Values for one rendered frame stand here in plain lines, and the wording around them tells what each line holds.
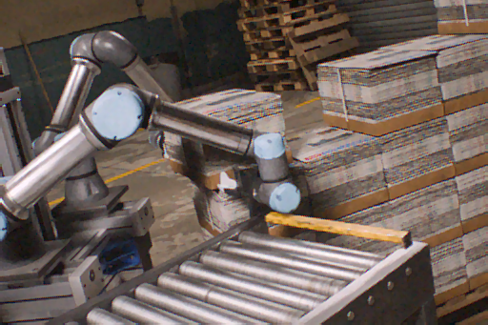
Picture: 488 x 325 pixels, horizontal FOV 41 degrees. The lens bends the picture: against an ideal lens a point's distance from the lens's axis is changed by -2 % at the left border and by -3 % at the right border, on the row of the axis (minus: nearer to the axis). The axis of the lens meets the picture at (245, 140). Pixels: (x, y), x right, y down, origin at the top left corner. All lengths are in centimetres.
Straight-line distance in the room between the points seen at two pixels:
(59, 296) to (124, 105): 58
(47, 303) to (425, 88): 141
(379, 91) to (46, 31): 716
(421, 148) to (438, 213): 25
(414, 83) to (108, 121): 115
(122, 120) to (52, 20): 758
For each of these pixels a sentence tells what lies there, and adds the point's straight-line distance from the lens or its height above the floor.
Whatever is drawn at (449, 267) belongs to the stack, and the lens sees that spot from 257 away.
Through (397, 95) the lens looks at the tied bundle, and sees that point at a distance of 230.
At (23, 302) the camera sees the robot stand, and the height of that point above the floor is 72.
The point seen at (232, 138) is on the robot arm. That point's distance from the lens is 174.
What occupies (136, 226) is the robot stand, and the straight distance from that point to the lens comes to 223.
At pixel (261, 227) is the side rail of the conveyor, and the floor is 78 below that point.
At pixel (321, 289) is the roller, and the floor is 79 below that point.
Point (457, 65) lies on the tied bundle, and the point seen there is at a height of 100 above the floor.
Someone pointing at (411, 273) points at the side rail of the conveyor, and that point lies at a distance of 142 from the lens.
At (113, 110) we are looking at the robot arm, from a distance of 157.
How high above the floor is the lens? 139
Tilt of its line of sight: 13 degrees down
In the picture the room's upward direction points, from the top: 12 degrees counter-clockwise
